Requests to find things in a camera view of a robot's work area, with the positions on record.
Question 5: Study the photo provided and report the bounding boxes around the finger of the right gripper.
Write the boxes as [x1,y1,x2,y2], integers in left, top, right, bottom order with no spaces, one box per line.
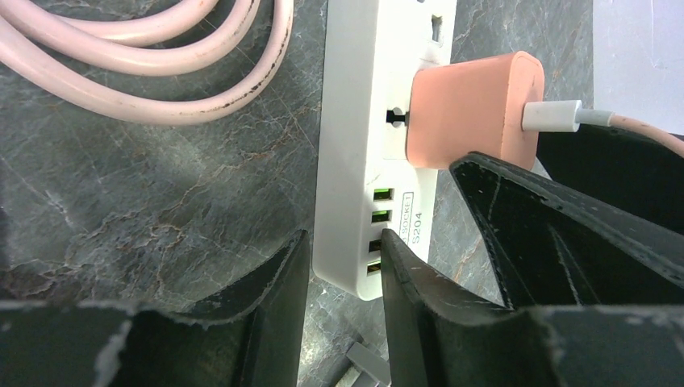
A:
[449,152,683,308]
[536,125,683,235]

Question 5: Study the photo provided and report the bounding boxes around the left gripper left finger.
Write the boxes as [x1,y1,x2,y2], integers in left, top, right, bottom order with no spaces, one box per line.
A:
[1,230,311,386]

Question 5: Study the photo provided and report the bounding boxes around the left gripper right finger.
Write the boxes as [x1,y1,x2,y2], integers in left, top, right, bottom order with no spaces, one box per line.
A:
[381,230,683,386]

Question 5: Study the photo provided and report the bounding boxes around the pink plug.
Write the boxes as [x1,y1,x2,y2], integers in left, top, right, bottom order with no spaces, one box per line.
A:
[407,51,545,170]

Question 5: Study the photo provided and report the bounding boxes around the small white USB power strip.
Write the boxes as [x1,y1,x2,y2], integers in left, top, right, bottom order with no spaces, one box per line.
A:
[313,0,457,301]

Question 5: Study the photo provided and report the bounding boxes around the grey clamp tool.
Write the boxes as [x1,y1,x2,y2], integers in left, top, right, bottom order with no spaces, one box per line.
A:
[336,342,391,386]

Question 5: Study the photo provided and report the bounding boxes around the pink USB cable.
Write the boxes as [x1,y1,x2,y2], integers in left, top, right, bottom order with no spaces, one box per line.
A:
[520,99,684,159]

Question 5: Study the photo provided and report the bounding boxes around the pink coiled cord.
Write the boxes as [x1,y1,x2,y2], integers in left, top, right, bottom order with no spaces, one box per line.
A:
[0,0,295,127]

